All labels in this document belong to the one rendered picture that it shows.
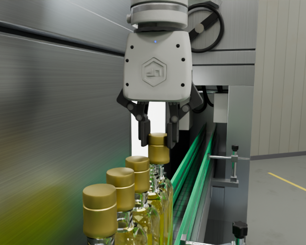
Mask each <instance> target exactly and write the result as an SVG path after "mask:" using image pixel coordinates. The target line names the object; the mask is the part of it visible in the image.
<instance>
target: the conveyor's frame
mask: <svg viewBox="0 0 306 245"><path fill-rule="evenodd" d="M219 138H220V135H219V134H217V135H216V139H215V143H214V147H213V151H212V156H218V153H219ZM216 165H217V158H211V159H210V163H209V166H208V170H207V174H206V178H205V182H204V187H203V191H202V195H201V199H200V202H199V206H198V210H197V214H196V218H195V222H194V226H193V230H192V234H191V238H190V241H194V242H200V243H203V242H204V236H205V230H206V224H207V218H208V212H209V206H210V200H211V198H210V185H211V178H212V177H213V178H214V177H215V171H216Z"/></svg>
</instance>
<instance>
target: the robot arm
mask: <svg viewBox="0 0 306 245"><path fill-rule="evenodd" d="M206 1H210V0H130V10H131V13H130V14H127V17H126V19H127V23H128V24H129V23H131V25H132V26H134V27H136V28H137V29H135V30H134V33H129V34H128V37H127V42H126V48H125V56H124V66H123V84H122V90H121V91H120V93H119V95H118V97H117V102H118V103H119V104H120V105H122V106H124V107H125V108H127V109H128V110H129V111H130V112H131V113H132V114H133V116H134V117H135V119H136V120H137V121H138V140H140V141H141V147H145V146H147V145H148V134H150V133H151V120H150V119H148V109H149V102H168V103H169V109H170V122H169V123H167V148H168V149H172V148H173V147H174V146H175V143H176V142H178V141H179V120H181V119H182V118H183V117H184V116H185V115H186V114H187V113H188V112H189V111H191V110H193V109H194V108H196V107H198V106H200V105H201V104H202V103H203V99H202V97H201V96H200V94H199V92H198V90H197V89H196V87H195V85H194V83H193V73H192V55H191V46H190V40H189V35H188V32H185V31H184V30H183V29H184V28H186V27H187V19H188V6H189V5H194V4H198V3H202V2H206ZM190 97H191V101H190V102H188V103H187V104H185V105H183V106H182V107H180V102H181V101H184V100H186V99H188V98H190ZM133 101H136V102H137V104H136V103H134V102H133Z"/></svg>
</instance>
